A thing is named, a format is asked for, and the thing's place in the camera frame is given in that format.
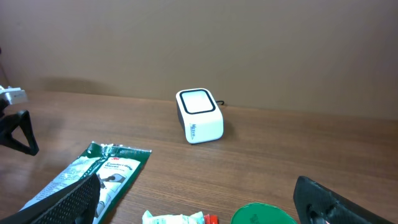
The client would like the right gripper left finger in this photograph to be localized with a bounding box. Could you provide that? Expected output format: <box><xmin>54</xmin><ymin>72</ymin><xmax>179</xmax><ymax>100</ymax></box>
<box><xmin>1</xmin><ymin>174</ymin><xmax>100</xmax><ymax>224</ymax></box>

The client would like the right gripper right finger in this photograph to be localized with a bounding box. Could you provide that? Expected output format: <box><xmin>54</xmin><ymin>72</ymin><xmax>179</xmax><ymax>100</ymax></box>
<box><xmin>293</xmin><ymin>176</ymin><xmax>392</xmax><ymax>224</ymax></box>

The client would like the white barcode scanner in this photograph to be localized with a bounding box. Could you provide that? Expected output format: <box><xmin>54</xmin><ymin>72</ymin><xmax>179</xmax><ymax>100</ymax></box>
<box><xmin>175</xmin><ymin>88</ymin><xmax>224</xmax><ymax>144</ymax></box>

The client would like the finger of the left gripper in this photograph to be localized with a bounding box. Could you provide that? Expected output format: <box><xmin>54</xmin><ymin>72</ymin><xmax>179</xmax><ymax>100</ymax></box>
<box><xmin>1</xmin><ymin>110</ymin><xmax>39</xmax><ymax>156</ymax></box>

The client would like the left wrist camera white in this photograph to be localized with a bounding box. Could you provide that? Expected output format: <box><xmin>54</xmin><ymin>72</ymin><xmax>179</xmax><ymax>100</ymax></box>
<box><xmin>1</xmin><ymin>86</ymin><xmax>28</xmax><ymax>105</ymax></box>

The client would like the green glove package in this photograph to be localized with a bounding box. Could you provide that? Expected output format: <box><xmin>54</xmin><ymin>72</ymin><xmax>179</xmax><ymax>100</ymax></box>
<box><xmin>23</xmin><ymin>142</ymin><xmax>152</xmax><ymax>224</ymax></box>

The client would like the red toothpaste tube box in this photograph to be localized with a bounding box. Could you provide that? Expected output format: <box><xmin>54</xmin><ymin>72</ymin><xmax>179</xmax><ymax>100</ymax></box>
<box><xmin>203</xmin><ymin>214</ymin><xmax>219</xmax><ymax>224</ymax></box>

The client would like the light green wipes packet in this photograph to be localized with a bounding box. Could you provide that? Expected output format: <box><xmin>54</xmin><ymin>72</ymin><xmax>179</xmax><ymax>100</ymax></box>
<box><xmin>142</xmin><ymin>210</ymin><xmax>205</xmax><ymax>224</ymax></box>

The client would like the green lid jar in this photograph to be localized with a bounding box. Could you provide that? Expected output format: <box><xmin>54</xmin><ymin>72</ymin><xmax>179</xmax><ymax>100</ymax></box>
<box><xmin>230</xmin><ymin>203</ymin><xmax>297</xmax><ymax>224</ymax></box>

